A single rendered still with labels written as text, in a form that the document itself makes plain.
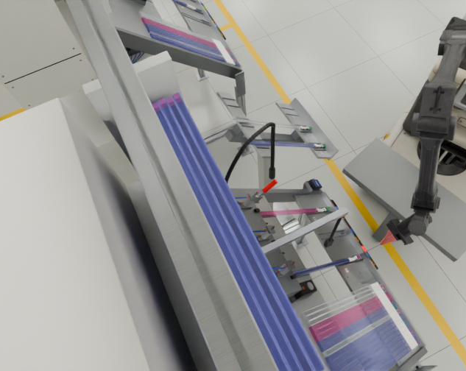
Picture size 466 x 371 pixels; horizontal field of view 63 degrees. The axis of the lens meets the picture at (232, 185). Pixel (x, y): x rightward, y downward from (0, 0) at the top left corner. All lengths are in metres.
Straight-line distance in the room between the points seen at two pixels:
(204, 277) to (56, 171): 0.37
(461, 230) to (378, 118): 1.18
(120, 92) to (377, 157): 1.60
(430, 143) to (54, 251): 1.00
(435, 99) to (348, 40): 2.13
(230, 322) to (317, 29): 3.08
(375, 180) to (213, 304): 1.59
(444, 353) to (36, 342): 2.09
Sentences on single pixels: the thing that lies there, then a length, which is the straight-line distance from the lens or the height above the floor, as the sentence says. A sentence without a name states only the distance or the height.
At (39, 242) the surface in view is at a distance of 0.60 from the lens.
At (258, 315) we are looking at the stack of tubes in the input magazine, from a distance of 0.55.
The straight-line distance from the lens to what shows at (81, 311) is 0.54.
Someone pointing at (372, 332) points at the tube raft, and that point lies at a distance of 1.35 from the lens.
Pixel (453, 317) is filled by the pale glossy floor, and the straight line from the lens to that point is 2.43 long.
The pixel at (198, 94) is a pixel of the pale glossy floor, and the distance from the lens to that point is 2.90.
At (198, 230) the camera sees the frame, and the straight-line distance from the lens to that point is 0.33.
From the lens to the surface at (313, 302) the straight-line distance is 1.21.
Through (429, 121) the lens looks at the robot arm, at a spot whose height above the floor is 1.31.
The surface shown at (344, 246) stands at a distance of 1.53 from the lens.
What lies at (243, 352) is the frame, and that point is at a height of 1.89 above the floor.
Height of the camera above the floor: 2.20
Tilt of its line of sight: 64 degrees down
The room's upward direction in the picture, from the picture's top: 11 degrees counter-clockwise
